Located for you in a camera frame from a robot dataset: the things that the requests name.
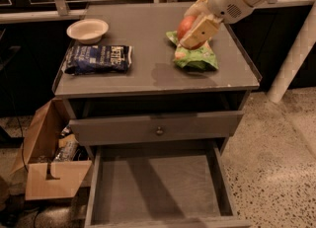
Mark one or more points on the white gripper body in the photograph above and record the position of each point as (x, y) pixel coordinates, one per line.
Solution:
(226, 2)

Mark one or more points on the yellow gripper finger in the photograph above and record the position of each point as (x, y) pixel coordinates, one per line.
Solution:
(200, 7)
(203, 29)

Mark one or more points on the red apple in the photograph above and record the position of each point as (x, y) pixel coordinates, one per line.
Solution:
(184, 27)

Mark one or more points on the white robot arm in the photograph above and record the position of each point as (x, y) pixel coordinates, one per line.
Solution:
(291, 35)

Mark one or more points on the grey drawer cabinet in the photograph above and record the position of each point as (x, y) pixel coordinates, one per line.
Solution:
(154, 84)

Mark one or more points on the grey top drawer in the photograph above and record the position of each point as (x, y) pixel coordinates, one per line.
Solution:
(142, 128)

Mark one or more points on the round metal drawer knob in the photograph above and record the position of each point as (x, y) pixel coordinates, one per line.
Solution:
(159, 131)

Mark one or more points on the open grey middle drawer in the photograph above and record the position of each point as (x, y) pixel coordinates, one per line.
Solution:
(180, 184)

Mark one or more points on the green snack bag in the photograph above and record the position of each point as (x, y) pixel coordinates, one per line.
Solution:
(201, 59)

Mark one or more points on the blue chip bag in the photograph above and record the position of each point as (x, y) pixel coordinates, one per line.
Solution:
(91, 59)

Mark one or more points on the white paper bowl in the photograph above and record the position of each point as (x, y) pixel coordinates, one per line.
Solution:
(88, 31)

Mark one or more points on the metal window railing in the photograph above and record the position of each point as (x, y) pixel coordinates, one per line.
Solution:
(39, 15)

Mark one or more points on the plastic bottle in box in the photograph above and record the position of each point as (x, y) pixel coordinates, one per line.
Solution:
(66, 153)

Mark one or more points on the open cardboard box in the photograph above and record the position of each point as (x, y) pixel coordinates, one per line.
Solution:
(47, 179)

